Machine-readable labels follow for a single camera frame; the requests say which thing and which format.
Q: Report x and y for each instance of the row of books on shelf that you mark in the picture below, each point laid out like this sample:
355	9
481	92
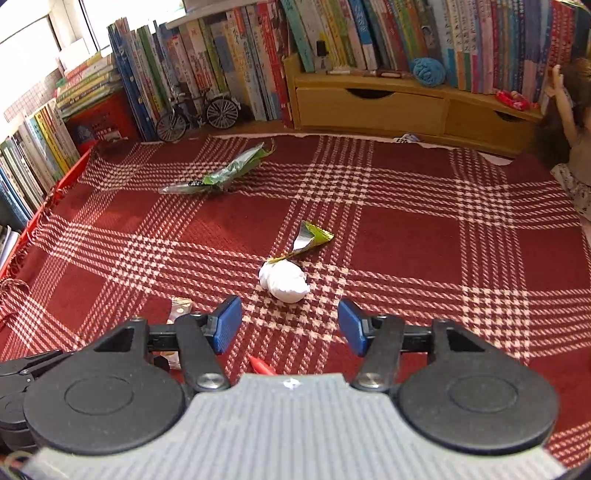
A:
461	37

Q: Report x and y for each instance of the row of tall upright books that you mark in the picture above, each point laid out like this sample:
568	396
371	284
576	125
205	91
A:
207	60

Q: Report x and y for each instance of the red plaid blanket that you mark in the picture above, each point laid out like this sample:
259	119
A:
415	207

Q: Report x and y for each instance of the child in background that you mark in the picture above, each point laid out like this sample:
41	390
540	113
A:
581	147

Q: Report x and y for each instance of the small dark-capped bottle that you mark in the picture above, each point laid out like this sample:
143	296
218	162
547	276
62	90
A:
321	57

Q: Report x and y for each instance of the small red toy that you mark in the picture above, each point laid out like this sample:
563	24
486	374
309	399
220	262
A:
512	99

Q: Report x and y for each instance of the white tissue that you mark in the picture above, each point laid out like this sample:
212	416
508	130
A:
284	281

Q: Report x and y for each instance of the small green foil wrapper piece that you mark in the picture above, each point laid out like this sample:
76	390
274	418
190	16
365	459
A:
310	237

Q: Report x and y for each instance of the row of thin colourful books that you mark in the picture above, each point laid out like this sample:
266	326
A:
32	152

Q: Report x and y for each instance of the small red wrapper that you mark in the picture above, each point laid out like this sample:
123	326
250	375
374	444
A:
261	365

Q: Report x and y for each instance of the wooden drawer shelf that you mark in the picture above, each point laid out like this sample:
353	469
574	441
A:
369	110

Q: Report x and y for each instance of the long green plastic wrapper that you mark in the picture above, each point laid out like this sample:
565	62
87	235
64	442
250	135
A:
231	170

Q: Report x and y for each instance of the blue yarn ball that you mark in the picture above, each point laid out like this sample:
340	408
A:
428	73

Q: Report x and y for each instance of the window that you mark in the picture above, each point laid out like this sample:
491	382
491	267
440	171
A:
27	23

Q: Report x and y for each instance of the small printed packet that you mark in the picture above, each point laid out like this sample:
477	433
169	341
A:
406	138

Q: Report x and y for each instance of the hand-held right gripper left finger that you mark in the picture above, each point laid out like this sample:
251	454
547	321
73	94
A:
228	325

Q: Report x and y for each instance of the brown marker pen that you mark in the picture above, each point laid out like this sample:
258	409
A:
392	73
346	72

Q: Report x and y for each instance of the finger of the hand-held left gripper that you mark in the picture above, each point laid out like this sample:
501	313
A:
23	367

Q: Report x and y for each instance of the brown white snack wrapper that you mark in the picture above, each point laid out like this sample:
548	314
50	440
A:
180	308

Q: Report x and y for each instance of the black model bicycle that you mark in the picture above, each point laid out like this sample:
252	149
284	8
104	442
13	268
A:
222	112

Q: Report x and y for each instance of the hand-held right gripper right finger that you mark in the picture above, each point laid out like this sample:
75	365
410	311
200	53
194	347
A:
352	325

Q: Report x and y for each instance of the red plastic crate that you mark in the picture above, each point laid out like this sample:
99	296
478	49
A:
106	120

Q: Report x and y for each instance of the stack of flat books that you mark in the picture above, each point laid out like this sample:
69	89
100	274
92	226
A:
87	87

